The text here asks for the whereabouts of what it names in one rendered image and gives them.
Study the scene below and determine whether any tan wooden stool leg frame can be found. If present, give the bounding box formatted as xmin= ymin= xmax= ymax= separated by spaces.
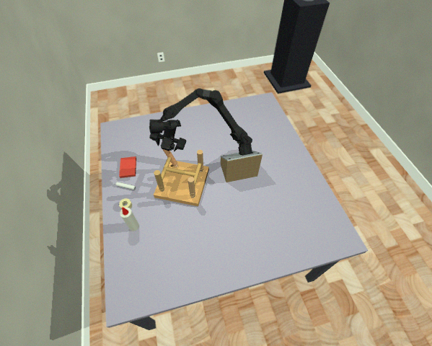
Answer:
xmin=154 ymin=149 xmax=203 ymax=198

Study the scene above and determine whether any tan wooden stool seat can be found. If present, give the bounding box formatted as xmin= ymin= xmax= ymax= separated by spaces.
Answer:
xmin=154 ymin=161 xmax=209 ymax=206

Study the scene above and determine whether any red flat rectangular block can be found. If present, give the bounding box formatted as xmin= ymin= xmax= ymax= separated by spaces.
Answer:
xmin=119 ymin=156 xmax=136 ymax=178

